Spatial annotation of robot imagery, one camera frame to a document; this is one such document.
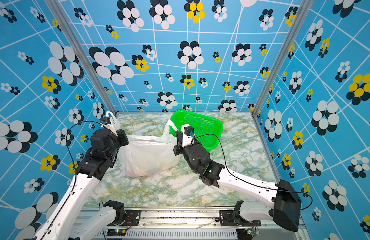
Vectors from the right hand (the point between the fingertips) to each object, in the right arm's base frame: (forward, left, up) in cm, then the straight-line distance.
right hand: (178, 132), depth 68 cm
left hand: (+4, +28, -2) cm, 28 cm away
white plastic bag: (-4, +20, -14) cm, 24 cm away
